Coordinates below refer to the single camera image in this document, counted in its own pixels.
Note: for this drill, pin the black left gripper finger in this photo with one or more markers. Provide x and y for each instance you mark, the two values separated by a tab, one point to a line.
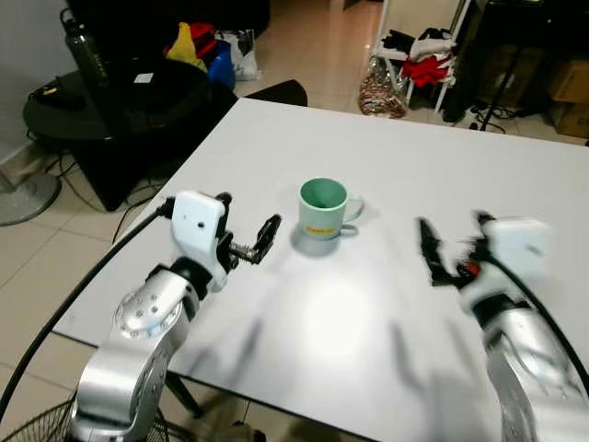
269	238
225	201

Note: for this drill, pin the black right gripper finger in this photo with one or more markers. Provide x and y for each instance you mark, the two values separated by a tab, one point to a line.
430	247

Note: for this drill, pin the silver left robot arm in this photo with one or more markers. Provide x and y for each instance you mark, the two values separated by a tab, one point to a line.
138	322

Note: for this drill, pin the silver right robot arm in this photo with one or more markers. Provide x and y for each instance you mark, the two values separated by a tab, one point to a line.
534	368

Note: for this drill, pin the light green ceramic mug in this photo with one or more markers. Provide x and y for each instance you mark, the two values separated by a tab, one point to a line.
322	216

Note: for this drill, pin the black round side table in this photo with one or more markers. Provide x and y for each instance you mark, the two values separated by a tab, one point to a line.
138	129

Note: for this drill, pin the black chair back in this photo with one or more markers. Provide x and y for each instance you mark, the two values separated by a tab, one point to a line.
276	92

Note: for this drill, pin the blue bag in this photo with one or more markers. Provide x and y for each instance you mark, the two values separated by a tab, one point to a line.
221	66

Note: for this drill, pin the white printed bag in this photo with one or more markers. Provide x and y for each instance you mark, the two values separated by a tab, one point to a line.
244	55

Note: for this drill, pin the small white paper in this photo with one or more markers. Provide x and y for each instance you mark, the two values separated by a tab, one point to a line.
144	78

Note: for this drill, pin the black table leg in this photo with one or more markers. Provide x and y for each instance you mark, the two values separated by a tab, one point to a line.
184	394

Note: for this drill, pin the yellow cloth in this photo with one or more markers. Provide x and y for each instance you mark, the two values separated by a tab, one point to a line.
184	46

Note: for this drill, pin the patterned tote bag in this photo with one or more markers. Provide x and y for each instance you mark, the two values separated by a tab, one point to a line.
382	92

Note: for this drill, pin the red hat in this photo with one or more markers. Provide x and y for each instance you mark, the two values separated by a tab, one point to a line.
204	37

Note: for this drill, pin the red cloth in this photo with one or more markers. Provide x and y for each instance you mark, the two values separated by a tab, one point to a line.
425	70

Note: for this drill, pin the black tripod stand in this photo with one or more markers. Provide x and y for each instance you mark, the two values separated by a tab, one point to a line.
502	83

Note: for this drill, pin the small brown cardboard box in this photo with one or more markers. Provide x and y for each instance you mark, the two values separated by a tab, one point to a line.
575	120

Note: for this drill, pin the grey round fan base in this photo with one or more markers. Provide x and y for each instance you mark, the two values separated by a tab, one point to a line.
26	198

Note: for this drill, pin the black water bottle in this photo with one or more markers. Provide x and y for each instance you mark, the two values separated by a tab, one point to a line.
87	55

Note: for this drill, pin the white cloth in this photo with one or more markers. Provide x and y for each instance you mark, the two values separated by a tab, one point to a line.
436	41

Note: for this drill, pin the black cloth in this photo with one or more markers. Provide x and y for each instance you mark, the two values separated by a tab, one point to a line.
398	41

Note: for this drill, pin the large brown cardboard box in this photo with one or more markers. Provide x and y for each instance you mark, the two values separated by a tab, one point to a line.
572	81

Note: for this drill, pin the white metal rack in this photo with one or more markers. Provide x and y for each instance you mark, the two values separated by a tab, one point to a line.
385	18

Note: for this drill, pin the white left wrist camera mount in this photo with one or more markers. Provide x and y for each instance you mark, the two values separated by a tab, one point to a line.
198	221

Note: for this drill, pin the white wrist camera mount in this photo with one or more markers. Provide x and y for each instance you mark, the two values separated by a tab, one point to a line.
520	244
198	221

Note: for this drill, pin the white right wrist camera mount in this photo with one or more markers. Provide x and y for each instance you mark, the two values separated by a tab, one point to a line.
520	244

